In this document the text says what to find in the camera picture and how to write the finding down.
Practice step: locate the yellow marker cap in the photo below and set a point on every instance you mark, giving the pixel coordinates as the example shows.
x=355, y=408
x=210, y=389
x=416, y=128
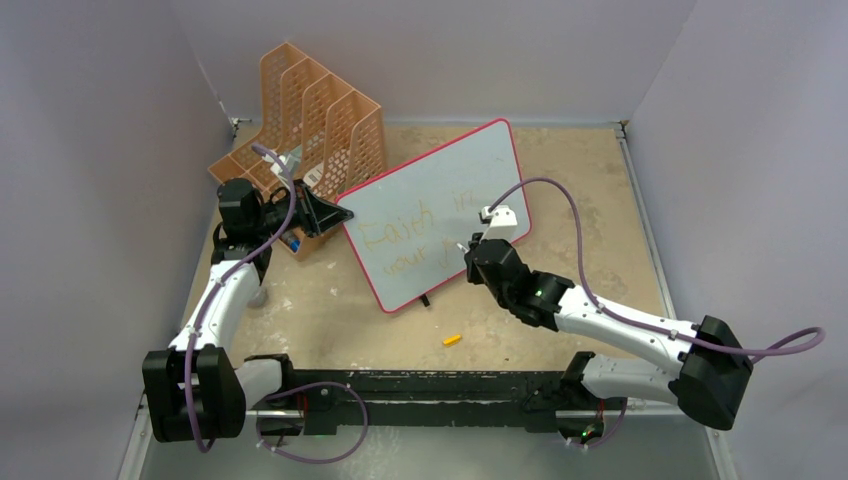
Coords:
x=451, y=341

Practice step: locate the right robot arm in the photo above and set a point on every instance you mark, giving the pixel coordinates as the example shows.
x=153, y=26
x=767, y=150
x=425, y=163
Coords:
x=697, y=367

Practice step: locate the clear plastic jar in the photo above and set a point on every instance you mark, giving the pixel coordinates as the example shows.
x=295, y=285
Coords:
x=291, y=240

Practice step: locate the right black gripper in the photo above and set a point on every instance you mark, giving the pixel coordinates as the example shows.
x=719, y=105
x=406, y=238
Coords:
x=473, y=274

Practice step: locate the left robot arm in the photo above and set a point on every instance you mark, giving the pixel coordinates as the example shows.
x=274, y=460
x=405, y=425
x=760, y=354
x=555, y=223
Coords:
x=193, y=391

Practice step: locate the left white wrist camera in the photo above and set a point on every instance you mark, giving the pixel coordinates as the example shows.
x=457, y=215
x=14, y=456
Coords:
x=291, y=161

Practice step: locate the pink framed whiteboard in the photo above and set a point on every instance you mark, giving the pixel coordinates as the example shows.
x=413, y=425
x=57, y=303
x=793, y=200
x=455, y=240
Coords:
x=410, y=222

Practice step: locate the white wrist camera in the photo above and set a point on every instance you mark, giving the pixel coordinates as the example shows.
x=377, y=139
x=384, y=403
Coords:
x=500, y=223
x=291, y=161

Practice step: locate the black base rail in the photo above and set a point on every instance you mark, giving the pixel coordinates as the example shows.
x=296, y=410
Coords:
x=535, y=401

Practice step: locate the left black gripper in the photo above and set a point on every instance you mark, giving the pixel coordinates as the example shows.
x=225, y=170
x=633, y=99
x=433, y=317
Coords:
x=318, y=215

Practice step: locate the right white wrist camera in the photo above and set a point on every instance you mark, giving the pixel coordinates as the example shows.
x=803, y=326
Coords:
x=500, y=223

